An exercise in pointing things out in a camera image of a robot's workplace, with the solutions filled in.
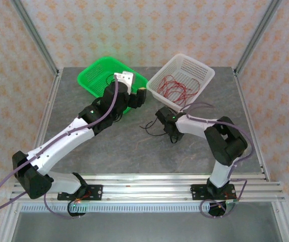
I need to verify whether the aluminium table side rail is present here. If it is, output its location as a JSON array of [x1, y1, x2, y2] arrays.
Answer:
[[232, 69, 271, 182], [23, 69, 63, 182]]

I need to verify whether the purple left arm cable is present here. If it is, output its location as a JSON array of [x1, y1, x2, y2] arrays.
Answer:
[[0, 74, 121, 220]]

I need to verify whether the grey slotted cable duct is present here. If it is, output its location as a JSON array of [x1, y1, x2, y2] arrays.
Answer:
[[20, 203, 236, 214]]

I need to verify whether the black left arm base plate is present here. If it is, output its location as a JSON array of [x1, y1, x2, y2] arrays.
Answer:
[[57, 185, 103, 201]]

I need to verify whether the aluminium frame post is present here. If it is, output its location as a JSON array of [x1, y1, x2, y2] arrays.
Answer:
[[10, 0, 61, 76], [234, 0, 283, 75]]

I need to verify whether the grey metal panel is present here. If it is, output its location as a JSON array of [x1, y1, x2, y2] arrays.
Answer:
[[9, 211, 282, 242]]

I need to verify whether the white plastic basket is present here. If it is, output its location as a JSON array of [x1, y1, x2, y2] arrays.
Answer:
[[146, 52, 216, 111]]

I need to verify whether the red cable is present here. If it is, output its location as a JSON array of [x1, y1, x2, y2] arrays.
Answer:
[[160, 74, 189, 100], [158, 74, 185, 101], [174, 77, 202, 103], [166, 83, 198, 104], [163, 79, 193, 103]]

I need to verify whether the green plastic basket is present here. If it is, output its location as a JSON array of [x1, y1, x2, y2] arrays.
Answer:
[[76, 56, 149, 115]]

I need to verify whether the aluminium mounting rail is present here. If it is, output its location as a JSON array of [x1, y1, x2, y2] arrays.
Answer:
[[9, 173, 285, 204]]

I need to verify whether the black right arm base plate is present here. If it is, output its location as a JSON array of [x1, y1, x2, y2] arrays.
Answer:
[[191, 184, 237, 201]]

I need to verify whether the black round controller board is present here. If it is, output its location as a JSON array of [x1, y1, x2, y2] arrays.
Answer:
[[207, 199, 235, 219], [67, 200, 88, 219]]

